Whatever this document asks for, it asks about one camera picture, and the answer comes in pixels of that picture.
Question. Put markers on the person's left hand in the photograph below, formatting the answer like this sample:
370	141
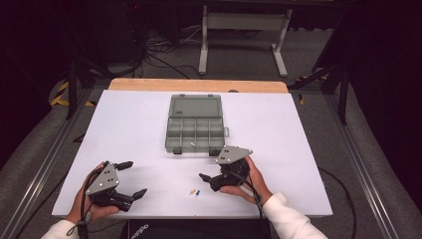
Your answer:
96	210

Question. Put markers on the white board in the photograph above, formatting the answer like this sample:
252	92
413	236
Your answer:
132	126

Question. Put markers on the grey transparent compartment box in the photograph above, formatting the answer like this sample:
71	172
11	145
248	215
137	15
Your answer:
195	127

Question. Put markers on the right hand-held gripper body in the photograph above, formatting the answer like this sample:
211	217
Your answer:
232	156

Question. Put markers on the aluminium rail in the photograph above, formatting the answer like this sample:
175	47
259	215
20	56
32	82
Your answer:
368	172
43	166

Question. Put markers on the black metal stand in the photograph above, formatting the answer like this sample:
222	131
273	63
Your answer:
343	96
72	89

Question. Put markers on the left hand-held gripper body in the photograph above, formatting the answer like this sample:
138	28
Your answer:
104	181

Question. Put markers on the wooden table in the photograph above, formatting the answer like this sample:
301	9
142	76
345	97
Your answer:
199	85

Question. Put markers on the person's right hand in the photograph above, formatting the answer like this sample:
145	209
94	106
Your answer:
257	186

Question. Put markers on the person's dark clothing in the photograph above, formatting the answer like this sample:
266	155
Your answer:
199	230

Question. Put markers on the white metal stand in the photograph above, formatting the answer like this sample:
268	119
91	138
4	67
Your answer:
244	21

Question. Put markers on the yellow and black striped tape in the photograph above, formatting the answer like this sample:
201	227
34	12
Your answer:
59	96

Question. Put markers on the small blue screw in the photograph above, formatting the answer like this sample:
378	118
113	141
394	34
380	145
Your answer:
198	192

